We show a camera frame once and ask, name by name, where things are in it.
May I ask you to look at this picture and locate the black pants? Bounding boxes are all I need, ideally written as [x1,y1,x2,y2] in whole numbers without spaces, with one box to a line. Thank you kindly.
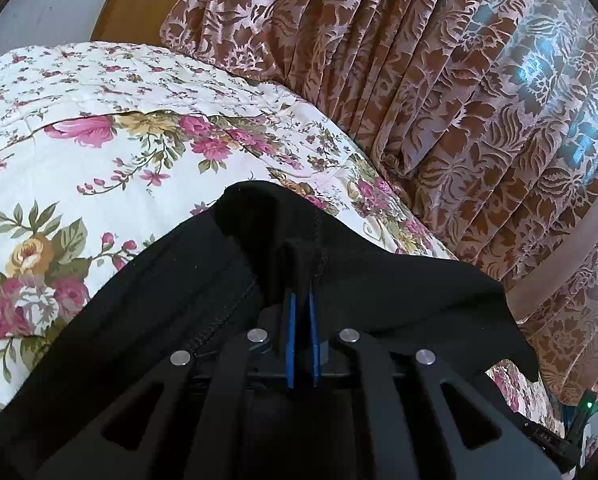
[0,182,556,479]

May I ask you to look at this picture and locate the white floral bedspread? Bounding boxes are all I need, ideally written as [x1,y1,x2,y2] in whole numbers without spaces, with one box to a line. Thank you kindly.
[0,40,566,438]

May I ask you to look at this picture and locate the brown floral curtain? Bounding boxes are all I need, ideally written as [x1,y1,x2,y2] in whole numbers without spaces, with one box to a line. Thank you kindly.
[160,0,598,404]

